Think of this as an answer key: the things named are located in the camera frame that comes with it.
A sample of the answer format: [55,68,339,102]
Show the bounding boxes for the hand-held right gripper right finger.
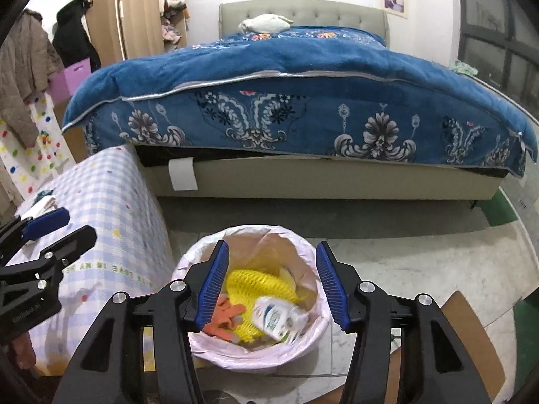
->
[316,241,493,404]

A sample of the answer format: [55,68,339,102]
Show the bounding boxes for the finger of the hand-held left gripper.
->
[0,207,71,262]
[40,225,98,270]

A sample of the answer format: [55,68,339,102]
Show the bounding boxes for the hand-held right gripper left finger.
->
[51,240,230,404]

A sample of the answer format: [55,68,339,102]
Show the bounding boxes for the orange rubber glove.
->
[203,295,246,341]

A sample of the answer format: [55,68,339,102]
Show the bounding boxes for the yellow mesh net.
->
[219,267,308,346]

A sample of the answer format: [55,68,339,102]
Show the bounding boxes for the trash bin with pink liner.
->
[172,225,331,365]

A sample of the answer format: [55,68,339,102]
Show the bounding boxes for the white plastic bottle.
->
[253,296,310,342]

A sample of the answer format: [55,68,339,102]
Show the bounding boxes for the person's left hand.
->
[8,330,38,372]

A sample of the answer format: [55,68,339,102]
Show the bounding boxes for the purple checkered tablecloth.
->
[17,145,178,377]

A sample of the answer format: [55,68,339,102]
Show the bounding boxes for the white polka dot cloth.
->
[0,93,68,203]

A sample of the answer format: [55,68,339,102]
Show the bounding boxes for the bed with blue floral blanket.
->
[135,0,508,211]

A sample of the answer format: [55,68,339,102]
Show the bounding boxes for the white tag on bed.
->
[168,158,198,191]

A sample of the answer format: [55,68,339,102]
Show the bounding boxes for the brown quilted coat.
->
[0,10,64,148]

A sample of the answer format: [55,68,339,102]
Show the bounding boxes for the pink box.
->
[50,57,92,104]

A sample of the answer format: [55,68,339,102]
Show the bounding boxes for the black coat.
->
[51,0,102,72]

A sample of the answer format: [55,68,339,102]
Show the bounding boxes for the white paper sheet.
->
[520,177,539,215]

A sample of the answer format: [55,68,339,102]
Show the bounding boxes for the wooden wardrobe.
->
[71,0,190,66]

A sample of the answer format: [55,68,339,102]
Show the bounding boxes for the hanging clothes in wardrobe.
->
[157,0,188,45]

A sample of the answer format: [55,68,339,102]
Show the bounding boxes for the green cloth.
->
[448,60,478,77]

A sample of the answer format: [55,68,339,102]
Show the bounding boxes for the white plush pillow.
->
[238,14,293,34]

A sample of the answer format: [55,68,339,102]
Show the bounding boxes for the dark framed window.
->
[457,0,539,110]

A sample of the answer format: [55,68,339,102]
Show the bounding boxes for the wall photo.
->
[381,0,409,20]

